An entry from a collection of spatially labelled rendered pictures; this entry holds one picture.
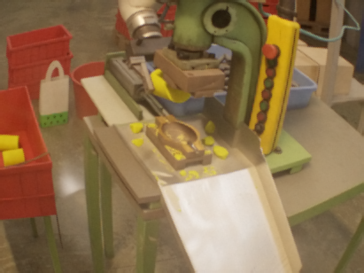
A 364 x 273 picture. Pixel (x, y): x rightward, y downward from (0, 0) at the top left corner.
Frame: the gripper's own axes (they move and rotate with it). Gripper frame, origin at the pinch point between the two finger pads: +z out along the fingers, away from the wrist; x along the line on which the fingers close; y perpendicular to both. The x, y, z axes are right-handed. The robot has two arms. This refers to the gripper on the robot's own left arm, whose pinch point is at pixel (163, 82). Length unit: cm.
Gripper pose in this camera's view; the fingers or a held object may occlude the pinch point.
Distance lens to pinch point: 125.8
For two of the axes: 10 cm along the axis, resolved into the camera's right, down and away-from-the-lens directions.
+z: 3.1, 8.8, -3.6
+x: 8.8, -1.3, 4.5
